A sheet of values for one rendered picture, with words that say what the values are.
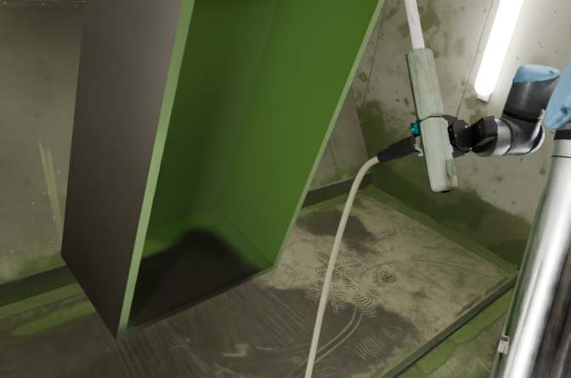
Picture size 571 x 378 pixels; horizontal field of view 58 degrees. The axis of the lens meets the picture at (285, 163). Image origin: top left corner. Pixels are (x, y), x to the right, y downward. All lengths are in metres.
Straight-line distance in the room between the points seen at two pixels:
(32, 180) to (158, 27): 1.38
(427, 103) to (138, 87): 0.60
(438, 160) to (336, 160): 2.20
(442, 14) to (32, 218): 2.32
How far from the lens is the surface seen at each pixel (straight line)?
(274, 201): 1.73
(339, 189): 3.27
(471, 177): 3.12
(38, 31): 2.47
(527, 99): 1.32
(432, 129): 1.10
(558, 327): 0.74
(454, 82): 3.09
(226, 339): 2.15
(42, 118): 2.36
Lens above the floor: 1.51
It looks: 24 degrees down
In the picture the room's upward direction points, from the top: 10 degrees clockwise
